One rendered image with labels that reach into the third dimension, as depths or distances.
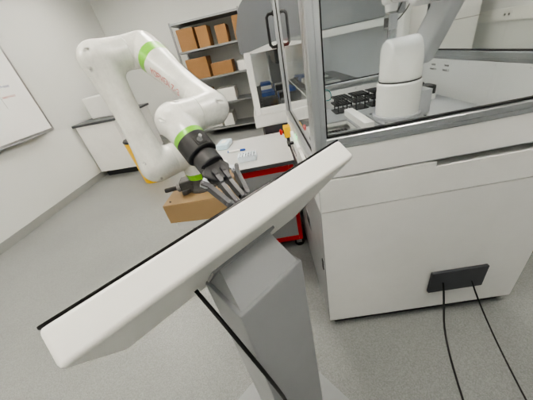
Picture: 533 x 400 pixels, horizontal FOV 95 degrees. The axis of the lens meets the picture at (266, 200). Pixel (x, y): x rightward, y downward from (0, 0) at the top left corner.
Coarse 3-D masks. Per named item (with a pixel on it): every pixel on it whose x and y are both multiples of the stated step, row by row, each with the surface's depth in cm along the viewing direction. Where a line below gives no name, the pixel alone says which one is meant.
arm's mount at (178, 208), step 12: (180, 192) 120; (168, 204) 112; (180, 204) 110; (192, 204) 110; (204, 204) 110; (216, 204) 109; (168, 216) 115; (180, 216) 114; (192, 216) 114; (204, 216) 113
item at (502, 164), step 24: (288, 120) 167; (528, 144) 88; (408, 168) 87; (432, 168) 87; (456, 168) 88; (480, 168) 88; (504, 168) 88; (528, 168) 89; (336, 192) 91; (360, 192) 91; (384, 192) 92; (408, 192) 92; (432, 192) 93
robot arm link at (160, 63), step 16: (160, 48) 84; (144, 64) 85; (160, 64) 82; (176, 64) 82; (160, 80) 84; (176, 80) 79; (192, 80) 78; (192, 96) 73; (208, 96) 73; (208, 112) 72; (224, 112) 76
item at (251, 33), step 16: (256, 0) 166; (240, 16) 170; (256, 16) 170; (272, 16) 170; (240, 32) 175; (256, 32) 175; (272, 32) 175; (240, 48) 180; (256, 48) 180; (256, 96) 198; (256, 112) 204; (272, 112) 205; (272, 128) 214
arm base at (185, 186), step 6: (180, 180) 117; (186, 180) 115; (198, 180) 112; (180, 186) 115; (186, 186) 115; (192, 186) 116; (198, 186) 113; (216, 186) 116; (168, 192) 118; (186, 192) 115; (192, 192) 116; (198, 192) 114; (204, 192) 114
